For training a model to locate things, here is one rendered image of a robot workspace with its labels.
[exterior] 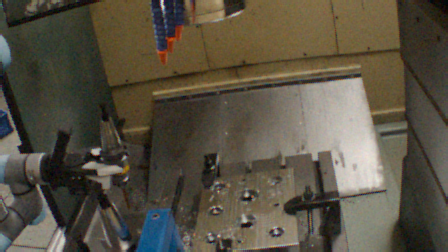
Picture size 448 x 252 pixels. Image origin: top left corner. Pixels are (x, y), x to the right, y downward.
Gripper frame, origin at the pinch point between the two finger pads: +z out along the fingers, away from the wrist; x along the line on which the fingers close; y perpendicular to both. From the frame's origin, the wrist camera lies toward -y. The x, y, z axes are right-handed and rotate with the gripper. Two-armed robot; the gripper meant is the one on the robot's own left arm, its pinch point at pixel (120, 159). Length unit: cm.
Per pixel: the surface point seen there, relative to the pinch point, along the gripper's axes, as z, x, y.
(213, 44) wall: 9, -101, 11
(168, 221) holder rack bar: 16.3, 26.8, -5.1
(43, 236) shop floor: -118, -112, 128
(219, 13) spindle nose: 25.6, 6.7, -31.1
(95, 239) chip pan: -33, -33, 54
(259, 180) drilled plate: 27.9, -15.4, 17.7
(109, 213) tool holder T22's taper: 9.3, 31.8, -10.7
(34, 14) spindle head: 6, 32, -41
